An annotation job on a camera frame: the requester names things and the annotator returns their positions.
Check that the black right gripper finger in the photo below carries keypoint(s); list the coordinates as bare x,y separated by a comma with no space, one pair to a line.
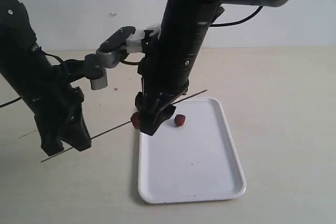
166,113
149,123

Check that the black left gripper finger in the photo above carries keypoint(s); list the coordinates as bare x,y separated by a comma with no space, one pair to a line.
50,143
74,130

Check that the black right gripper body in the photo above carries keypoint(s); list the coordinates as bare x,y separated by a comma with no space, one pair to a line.
165,71

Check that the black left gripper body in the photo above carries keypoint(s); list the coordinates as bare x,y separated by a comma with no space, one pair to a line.
47,92

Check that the red meatball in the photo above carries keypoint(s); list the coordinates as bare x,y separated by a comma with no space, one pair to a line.
135,120
179,120

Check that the thin metal skewer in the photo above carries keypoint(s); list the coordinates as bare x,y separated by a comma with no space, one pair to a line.
121,125

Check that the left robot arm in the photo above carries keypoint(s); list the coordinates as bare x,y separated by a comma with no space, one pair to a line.
18,41

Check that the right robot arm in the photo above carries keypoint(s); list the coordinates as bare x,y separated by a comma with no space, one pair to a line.
195,17

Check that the white rectangular plastic tray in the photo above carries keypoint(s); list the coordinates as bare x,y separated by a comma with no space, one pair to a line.
193,162

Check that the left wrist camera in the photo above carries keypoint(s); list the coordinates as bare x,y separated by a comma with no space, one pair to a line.
95,72

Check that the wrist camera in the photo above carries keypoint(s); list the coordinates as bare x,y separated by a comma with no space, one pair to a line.
95,72
114,50

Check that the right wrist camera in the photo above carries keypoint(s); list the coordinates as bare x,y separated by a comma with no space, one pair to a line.
114,50

